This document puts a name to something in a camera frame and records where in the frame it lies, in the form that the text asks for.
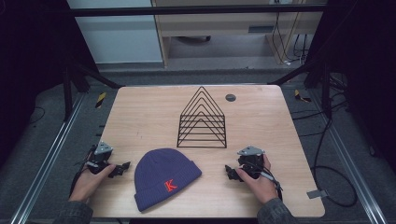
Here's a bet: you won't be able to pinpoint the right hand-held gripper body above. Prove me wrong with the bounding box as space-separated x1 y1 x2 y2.
236 146 267 180

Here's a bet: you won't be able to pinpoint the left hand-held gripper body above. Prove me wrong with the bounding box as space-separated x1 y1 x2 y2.
86 141 114 175

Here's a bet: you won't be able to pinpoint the person's right hand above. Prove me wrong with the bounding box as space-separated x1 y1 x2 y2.
235 153 280 205

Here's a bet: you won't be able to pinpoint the person's left hand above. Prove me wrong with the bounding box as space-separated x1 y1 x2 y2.
68 163 117 203

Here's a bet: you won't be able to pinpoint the purple knit beanie red letter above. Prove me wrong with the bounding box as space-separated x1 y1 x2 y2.
134 147 203 213

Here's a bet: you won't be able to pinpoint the yellow black striped tape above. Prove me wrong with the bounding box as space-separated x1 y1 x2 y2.
94 91 107 109
293 89 313 104

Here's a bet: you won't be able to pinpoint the grey tape piece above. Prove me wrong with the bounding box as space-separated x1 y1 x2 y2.
305 189 330 201

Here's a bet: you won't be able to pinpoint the black metal stand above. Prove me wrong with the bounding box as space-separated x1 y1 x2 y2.
62 57 124 123
270 59 347 118

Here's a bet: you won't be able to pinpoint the white cabinet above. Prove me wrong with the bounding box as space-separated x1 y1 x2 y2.
66 0 164 65

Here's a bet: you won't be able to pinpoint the light wooden desk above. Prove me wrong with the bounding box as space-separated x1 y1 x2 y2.
150 0 329 68

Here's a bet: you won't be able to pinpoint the right hand-held gripper cable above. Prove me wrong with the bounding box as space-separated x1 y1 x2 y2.
253 163 285 202

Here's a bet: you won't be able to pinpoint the hand-held gripper cable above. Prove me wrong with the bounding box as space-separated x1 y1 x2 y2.
253 163 285 202
68 145 100 198

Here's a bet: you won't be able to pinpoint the left hand-held gripper cable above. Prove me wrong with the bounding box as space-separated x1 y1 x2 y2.
68 145 100 198

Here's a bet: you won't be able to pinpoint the aluminium rail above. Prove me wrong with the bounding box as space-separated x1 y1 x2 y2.
8 92 87 224
307 88 389 224

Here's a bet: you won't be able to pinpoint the black wire triangle rack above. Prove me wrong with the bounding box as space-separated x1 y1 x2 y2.
176 85 228 149

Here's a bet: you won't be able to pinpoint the black floor cable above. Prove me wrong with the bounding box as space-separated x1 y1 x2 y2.
290 73 359 208

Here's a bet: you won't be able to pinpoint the hanging cables under desk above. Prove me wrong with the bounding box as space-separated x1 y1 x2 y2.
271 11 310 66

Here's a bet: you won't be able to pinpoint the black horizontal frame bar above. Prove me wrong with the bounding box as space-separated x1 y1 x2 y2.
68 4 327 18

